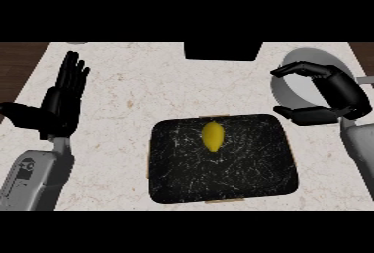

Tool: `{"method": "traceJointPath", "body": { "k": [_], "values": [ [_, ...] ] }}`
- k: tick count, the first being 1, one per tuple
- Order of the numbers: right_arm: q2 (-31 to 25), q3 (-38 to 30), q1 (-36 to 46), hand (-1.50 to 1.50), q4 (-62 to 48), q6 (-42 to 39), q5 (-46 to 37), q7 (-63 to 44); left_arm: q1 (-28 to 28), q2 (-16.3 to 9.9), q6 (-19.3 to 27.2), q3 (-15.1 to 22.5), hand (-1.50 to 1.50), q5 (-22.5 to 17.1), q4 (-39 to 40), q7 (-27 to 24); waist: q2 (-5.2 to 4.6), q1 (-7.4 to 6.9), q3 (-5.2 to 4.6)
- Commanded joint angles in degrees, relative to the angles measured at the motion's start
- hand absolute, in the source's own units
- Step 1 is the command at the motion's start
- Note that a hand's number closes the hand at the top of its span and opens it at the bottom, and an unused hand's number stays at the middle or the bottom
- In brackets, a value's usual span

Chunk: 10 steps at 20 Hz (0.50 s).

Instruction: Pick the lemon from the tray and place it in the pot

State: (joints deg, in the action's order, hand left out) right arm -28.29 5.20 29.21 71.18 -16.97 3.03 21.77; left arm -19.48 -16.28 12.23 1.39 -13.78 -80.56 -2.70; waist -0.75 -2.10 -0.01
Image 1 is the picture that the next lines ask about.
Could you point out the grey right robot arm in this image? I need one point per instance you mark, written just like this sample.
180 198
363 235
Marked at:
360 154

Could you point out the grey pot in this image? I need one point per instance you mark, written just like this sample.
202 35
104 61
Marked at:
307 79

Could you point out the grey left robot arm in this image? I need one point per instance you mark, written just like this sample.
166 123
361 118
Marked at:
35 179

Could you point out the yellow lemon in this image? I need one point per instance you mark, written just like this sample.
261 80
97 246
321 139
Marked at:
214 136

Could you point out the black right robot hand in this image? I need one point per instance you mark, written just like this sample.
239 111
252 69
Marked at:
341 89

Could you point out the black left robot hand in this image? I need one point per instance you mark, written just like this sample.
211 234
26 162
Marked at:
61 108

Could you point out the black box appliance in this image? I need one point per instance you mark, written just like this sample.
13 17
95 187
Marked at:
224 51

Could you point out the black speckled tray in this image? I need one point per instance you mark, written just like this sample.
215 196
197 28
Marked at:
222 158

